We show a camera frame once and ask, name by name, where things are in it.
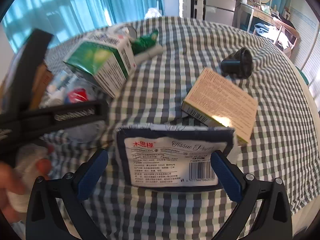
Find checked bedsheet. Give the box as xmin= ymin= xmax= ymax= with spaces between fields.
xmin=42 ymin=16 xmax=313 ymax=240

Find black round funnel-shaped part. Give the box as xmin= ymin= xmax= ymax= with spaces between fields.
xmin=221 ymin=47 xmax=253 ymax=78

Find green white carton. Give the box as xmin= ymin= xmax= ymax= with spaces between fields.
xmin=62 ymin=27 xmax=137 ymax=98

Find teal round stool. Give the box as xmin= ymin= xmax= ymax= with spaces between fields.
xmin=295 ymin=66 xmax=309 ymax=87

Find person's left hand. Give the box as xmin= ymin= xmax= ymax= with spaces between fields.
xmin=0 ymin=144 xmax=54 ymax=218

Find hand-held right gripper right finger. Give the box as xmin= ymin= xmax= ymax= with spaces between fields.
xmin=210 ymin=150 xmax=293 ymax=240

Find wooden chair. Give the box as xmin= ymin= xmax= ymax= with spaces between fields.
xmin=272 ymin=17 xmax=300 ymax=58

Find tan cardboard packet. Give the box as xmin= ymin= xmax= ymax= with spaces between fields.
xmin=180 ymin=67 xmax=258 ymax=145

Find blue white clothes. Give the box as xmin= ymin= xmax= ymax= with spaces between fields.
xmin=254 ymin=23 xmax=275 ymax=37

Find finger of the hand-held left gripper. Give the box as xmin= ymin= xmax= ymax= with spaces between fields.
xmin=25 ymin=100 xmax=109 ymax=137
xmin=5 ymin=29 xmax=54 ymax=115

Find silver fridge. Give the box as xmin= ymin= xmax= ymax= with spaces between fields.
xmin=204 ymin=0 xmax=238 ymax=27

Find white wooden desk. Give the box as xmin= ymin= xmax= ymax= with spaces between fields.
xmin=239 ymin=1 xmax=300 ymax=58

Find brown cardboard box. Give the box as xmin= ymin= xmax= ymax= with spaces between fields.
xmin=30 ymin=60 xmax=54 ymax=108

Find red label bottle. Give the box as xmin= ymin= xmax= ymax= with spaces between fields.
xmin=65 ymin=88 xmax=88 ymax=103

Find white suitcase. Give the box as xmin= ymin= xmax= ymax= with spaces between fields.
xmin=179 ymin=0 xmax=205 ymax=19

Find navy white tissue pack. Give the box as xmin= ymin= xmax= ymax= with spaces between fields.
xmin=116 ymin=124 xmax=237 ymax=188

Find white squeeze tube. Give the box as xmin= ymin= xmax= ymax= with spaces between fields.
xmin=135 ymin=45 xmax=163 ymax=62

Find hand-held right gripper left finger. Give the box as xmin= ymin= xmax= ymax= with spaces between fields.
xmin=25 ymin=149 xmax=109 ymax=240

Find teal curtain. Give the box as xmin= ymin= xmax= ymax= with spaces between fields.
xmin=0 ymin=0 xmax=180 ymax=53

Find green crumpled wrapper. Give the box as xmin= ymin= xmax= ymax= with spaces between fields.
xmin=131 ymin=30 xmax=159 ymax=54

